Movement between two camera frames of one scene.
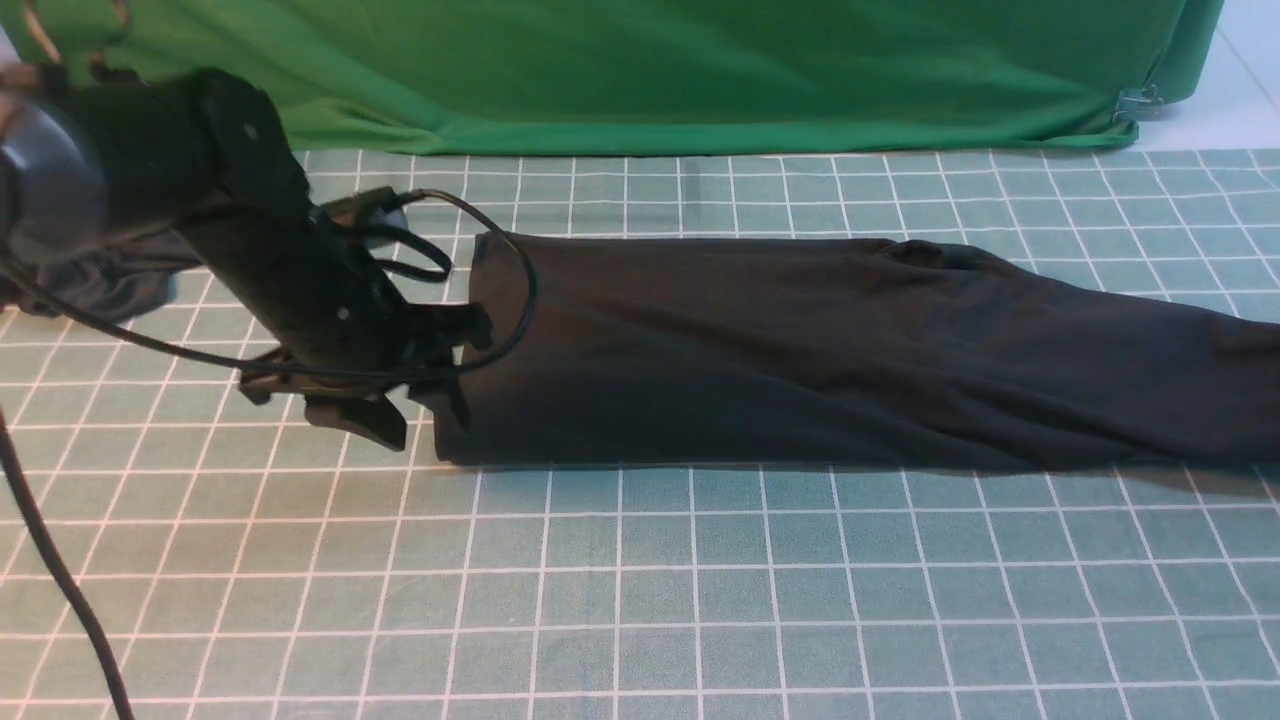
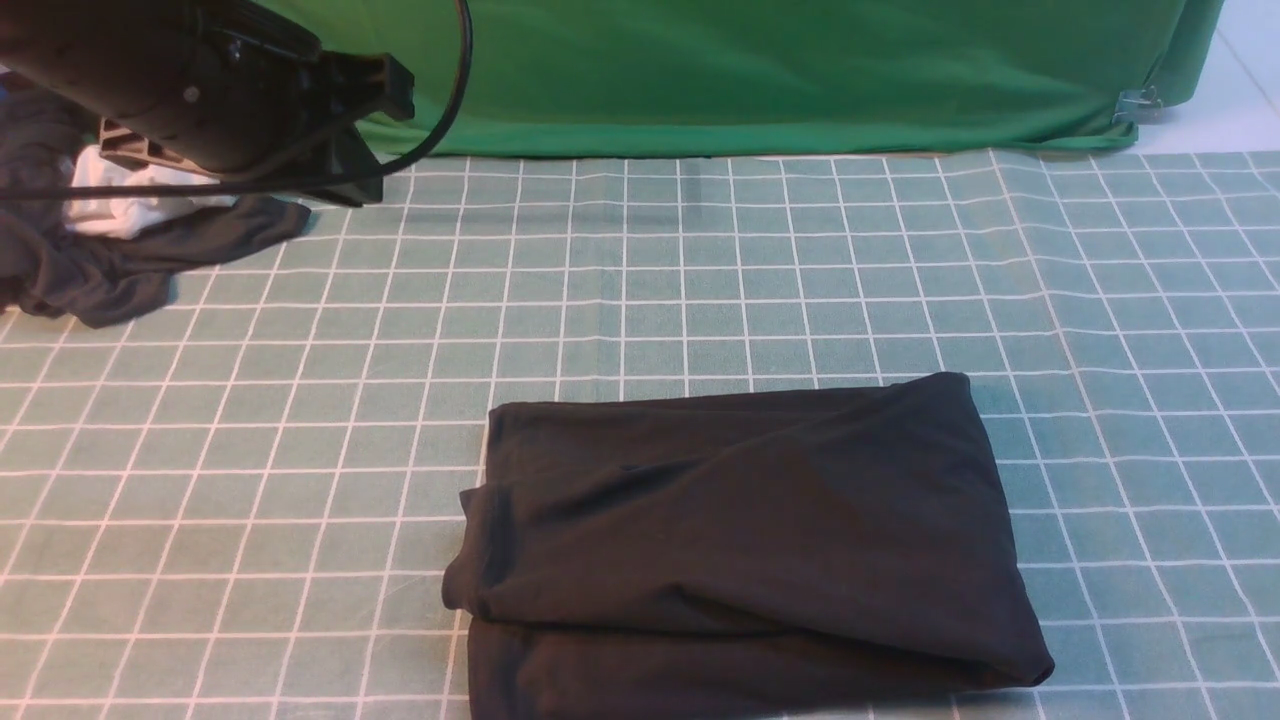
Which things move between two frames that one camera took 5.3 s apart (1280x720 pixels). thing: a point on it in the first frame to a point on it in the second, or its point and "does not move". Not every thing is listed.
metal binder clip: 1133,104 does not move
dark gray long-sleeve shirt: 599,349 to 830,550
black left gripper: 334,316 to 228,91
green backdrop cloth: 671,75 does not move
